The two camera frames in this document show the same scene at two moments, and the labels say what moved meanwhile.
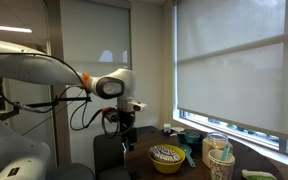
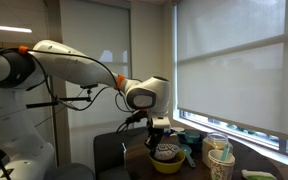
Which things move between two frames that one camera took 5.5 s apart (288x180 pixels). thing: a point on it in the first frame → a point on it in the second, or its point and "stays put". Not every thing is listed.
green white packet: x=257 y=175 stays put
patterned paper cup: x=222 y=165 stays put
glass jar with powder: x=214 y=141 stays put
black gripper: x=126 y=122 → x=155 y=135
